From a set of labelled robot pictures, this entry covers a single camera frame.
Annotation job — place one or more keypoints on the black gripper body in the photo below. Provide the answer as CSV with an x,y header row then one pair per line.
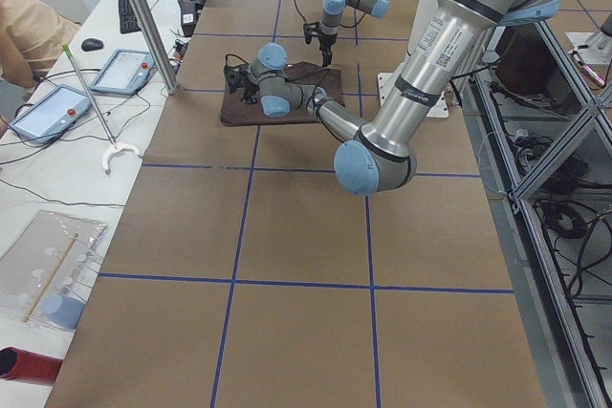
x,y
250,88
326,42

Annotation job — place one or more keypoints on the brown t-shirt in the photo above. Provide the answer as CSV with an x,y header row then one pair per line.
x,y
285,104

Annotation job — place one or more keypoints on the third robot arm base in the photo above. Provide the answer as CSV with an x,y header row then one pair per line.
x,y
593,48

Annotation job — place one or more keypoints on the far blue teach pendant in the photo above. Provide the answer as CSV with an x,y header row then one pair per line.
x,y
124,73

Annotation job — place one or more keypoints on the blue teach pendant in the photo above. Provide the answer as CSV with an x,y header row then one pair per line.
x,y
124,73
52,115

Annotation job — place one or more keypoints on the black keyboard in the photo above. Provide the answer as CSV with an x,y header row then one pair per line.
x,y
128,20

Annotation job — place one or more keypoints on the black computer mouse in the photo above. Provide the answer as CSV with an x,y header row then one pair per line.
x,y
91,44

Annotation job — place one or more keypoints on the near blue teach pendant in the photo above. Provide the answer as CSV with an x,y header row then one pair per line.
x,y
52,115

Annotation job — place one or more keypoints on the seated person beige shirt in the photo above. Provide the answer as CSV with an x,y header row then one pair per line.
x,y
32,37

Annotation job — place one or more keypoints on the clear plastic tray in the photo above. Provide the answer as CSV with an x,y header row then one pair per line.
x,y
55,254

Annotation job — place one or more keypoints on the light blue cup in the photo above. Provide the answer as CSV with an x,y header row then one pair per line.
x,y
63,310

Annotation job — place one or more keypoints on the red cylinder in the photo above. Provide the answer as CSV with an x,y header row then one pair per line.
x,y
29,367

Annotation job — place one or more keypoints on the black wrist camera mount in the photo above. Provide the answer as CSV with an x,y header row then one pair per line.
x,y
311,31

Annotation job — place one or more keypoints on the aluminium frame post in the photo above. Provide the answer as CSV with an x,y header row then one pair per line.
x,y
155,44

